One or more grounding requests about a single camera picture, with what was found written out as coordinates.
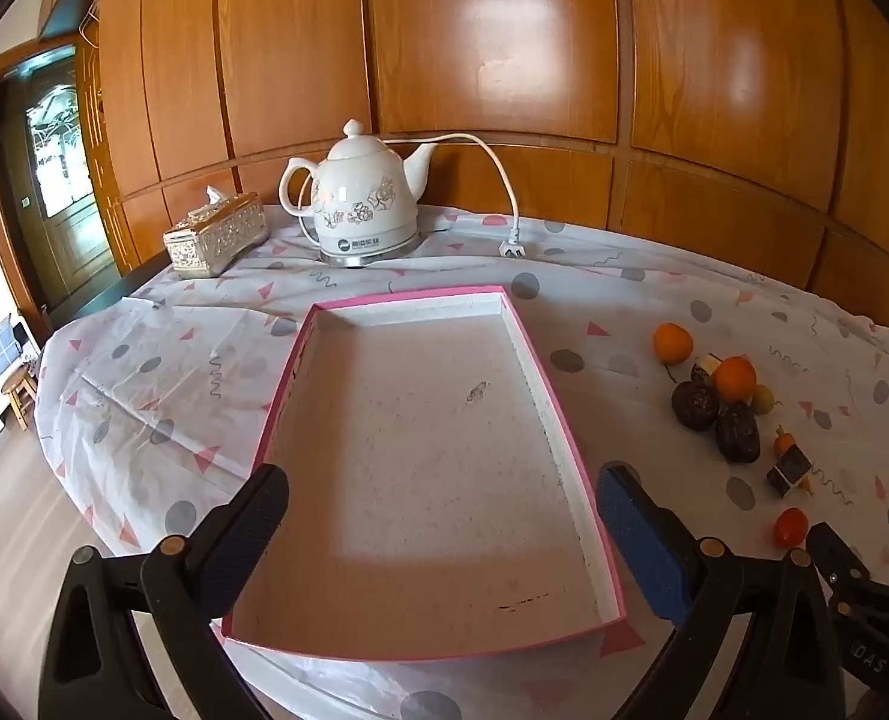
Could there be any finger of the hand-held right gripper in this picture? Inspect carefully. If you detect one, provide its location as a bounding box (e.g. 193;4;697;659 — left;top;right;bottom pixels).
806;523;873;595

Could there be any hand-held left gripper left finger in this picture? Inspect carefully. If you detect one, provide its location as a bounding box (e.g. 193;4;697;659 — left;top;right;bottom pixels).
37;463;291;720

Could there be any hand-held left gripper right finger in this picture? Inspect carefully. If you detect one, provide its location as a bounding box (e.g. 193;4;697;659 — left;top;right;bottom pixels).
595;463;869;720

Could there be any red cherry tomato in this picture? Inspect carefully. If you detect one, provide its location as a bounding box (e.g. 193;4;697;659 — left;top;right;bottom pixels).
773;508;810;548

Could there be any toy cake cube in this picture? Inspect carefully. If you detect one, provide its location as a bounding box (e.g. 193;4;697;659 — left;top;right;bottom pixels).
767;446;812;497

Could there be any small orange carrot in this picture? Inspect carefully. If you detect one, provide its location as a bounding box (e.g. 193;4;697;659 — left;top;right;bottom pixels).
773;426;816;496

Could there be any dark brown water chestnut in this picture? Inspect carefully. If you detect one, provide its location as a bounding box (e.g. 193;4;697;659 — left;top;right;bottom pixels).
716;401;762;464
671;381;720;433

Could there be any orange mandarin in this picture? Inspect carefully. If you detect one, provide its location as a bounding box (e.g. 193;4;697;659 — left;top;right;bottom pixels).
654;322;695;383
714;356;759;404

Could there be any pink shallow cardboard box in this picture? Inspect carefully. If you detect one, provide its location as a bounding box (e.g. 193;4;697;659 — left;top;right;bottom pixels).
221;285;627;665

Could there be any white patterned tablecloth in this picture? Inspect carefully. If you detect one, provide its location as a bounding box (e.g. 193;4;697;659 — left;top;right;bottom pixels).
35;204;889;720

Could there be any small wooden stool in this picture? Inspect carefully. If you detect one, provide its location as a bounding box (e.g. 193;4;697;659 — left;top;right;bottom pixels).
1;371;40;432

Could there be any steel kettle base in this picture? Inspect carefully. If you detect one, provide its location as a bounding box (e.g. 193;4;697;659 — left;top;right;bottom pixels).
318;236;424;269

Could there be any ornate golden tissue box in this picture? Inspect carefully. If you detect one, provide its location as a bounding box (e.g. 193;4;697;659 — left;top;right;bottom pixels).
163;186;271;276

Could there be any white floral ceramic kettle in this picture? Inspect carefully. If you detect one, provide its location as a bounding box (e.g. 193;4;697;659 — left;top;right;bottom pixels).
279;118;438;256

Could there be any wooden door with glass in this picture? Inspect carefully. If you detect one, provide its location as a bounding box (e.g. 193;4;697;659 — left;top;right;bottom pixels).
0;45;119;316

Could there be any white power cord with plug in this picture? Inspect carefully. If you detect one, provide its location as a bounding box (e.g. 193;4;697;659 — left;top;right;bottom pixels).
380;133;528;260

